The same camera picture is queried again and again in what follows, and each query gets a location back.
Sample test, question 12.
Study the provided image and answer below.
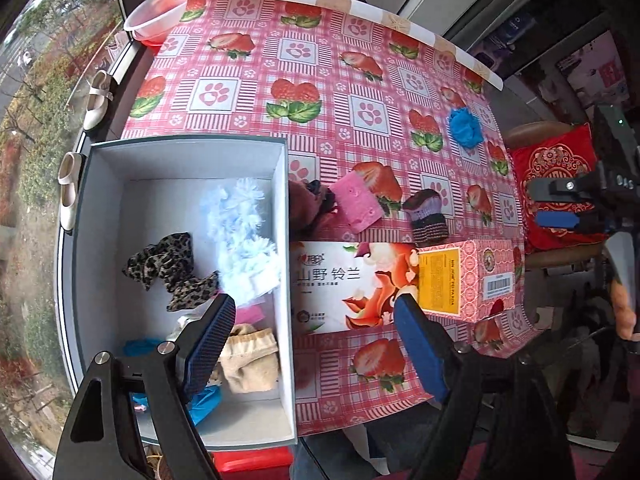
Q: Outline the pink sponge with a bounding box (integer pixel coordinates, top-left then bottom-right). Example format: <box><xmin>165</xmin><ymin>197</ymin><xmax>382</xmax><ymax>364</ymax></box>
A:
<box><xmin>234</xmin><ymin>304</ymin><xmax>265</xmax><ymax>325</ymax></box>
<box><xmin>330</xmin><ymin>171</ymin><xmax>383</xmax><ymax>234</ymax></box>

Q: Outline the striped purple sock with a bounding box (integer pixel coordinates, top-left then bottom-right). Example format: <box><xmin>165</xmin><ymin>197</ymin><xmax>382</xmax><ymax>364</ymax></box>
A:
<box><xmin>402</xmin><ymin>188</ymin><xmax>449</xmax><ymax>248</ymax></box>

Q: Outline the pink tissue box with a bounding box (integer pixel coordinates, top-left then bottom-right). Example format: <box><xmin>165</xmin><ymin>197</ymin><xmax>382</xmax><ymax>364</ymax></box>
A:
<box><xmin>290</xmin><ymin>240</ymin><xmax>523</xmax><ymax>335</ymax></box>

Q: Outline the dark red sock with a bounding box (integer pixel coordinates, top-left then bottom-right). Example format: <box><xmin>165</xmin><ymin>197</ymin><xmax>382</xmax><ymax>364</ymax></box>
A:
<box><xmin>288</xmin><ymin>180</ymin><xmax>335</xmax><ymax>237</ymax></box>

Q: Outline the grey storage box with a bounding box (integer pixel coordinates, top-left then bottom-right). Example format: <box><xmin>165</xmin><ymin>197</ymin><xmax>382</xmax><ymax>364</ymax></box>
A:
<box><xmin>56</xmin><ymin>134</ymin><xmax>297</xmax><ymax>451</ymax></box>

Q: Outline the beige sock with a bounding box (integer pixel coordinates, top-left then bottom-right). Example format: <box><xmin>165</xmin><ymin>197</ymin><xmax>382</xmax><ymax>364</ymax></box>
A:
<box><xmin>219</xmin><ymin>324</ymin><xmax>279</xmax><ymax>394</ymax></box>

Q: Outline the blue cloth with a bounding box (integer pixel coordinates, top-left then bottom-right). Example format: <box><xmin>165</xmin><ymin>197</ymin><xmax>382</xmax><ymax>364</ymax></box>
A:
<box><xmin>449</xmin><ymin>107</ymin><xmax>484</xmax><ymax>150</ymax></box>
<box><xmin>121</xmin><ymin>336</ymin><xmax>224</xmax><ymax>426</ymax></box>

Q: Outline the pink strawberry tablecloth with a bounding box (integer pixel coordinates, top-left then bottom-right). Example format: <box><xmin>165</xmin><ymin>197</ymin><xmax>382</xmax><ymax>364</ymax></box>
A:
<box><xmin>119</xmin><ymin>0</ymin><xmax>542</xmax><ymax>438</ymax></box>

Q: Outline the person right hand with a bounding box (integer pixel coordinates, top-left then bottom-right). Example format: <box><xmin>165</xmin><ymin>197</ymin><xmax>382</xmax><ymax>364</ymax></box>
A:
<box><xmin>610</xmin><ymin>278</ymin><xmax>639</xmax><ymax>341</ymax></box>

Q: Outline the leopard print scrunchie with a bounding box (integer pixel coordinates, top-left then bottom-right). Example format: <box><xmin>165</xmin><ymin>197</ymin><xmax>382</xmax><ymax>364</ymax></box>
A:
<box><xmin>122</xmin><ymin>232</ymin><xmax>219</xmax><ymax>312</ymax></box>

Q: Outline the white plastic basin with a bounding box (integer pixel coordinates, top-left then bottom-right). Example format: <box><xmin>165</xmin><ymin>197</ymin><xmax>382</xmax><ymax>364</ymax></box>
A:
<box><xmin>124</xmin><ymin>0</ymin><xmax>186</xmax><ymax>42</ymax></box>

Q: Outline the red embroidered cushion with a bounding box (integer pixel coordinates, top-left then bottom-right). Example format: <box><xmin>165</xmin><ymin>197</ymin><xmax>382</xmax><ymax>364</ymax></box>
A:
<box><xmin>508</xmin><ymin>122</ymin><xmax>609</xmax><ymax>254</ymax></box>

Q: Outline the white shoe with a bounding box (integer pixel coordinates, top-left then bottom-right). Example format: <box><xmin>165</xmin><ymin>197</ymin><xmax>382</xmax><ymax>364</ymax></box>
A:
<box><xmin>58</xmin><ymin>152</ymin><xmax>85</xmax><ymax>232</ymax></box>
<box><xmin>82</xmin><ymin>70</ymin><xmax>114</xmax><ymax>131</ymax></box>

